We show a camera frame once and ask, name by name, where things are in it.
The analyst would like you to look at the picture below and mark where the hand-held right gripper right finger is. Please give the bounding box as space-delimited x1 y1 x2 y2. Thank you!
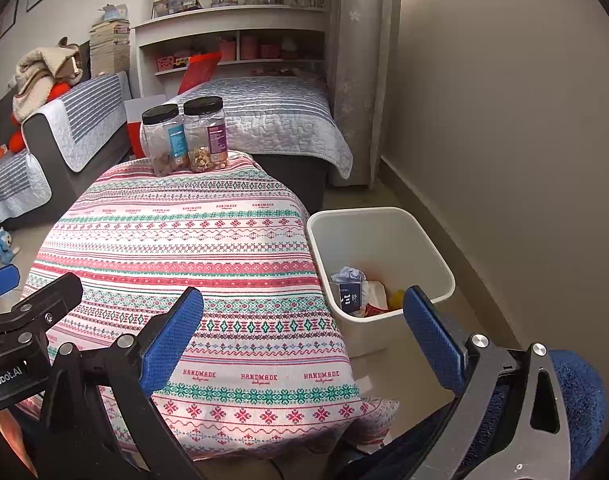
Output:
403 285 572 480

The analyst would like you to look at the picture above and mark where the grey floral curtain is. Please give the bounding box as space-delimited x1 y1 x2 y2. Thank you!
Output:
329 0 403 189

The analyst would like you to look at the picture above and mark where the beige blanket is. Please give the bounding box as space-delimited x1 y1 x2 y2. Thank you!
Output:
12 37 83 121

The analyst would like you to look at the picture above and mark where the blue plush toy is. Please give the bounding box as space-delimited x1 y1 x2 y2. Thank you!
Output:
0 227 21 264

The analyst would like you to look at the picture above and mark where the bed with grey quilted cover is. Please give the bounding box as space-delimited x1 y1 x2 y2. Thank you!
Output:
139 76 354 188

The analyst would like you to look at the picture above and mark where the stack of books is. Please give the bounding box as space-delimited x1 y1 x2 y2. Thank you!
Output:
88 20 131 79

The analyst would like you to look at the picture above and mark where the grey quilted sofa cover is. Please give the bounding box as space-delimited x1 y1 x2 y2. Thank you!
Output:
0 152 52 231
34 71 130 173

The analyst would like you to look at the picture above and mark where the clear storage box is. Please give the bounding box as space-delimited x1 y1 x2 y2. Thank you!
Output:
153 0 205 17

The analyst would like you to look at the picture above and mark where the white trash bin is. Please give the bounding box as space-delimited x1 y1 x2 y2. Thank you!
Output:
307 206 456 359

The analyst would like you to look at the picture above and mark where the white tissue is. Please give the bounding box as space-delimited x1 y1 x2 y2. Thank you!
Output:
360 280 388 311

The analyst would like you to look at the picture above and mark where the blue cardboard box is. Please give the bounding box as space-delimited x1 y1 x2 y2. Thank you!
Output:
334 282 367 317

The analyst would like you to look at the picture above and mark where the red green patterned tablecloth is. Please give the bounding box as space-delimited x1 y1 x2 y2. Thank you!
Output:
22 152 400 461

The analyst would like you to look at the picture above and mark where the purple label nut jar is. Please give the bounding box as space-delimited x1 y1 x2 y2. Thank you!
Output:
183 96 230 174

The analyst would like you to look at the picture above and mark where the dark grey sofa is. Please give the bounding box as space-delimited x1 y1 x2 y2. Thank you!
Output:
0 71 133 231

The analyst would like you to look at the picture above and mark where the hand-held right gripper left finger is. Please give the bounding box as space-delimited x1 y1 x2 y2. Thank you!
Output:
37 287 205 480

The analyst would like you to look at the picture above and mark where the white paper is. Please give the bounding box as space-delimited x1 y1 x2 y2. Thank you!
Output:
331 266 367 286

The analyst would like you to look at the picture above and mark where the white headboard shelf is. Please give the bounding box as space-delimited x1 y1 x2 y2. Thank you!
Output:
134 5 330 101

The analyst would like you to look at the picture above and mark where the teal label nut jar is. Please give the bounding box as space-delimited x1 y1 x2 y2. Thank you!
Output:
142 104 191 177

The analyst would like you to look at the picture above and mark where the red pillow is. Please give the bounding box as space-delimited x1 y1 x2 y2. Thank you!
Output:
178 51 223 95

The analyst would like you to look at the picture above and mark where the red plush toy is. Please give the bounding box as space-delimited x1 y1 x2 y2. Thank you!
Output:
7 80 71 154

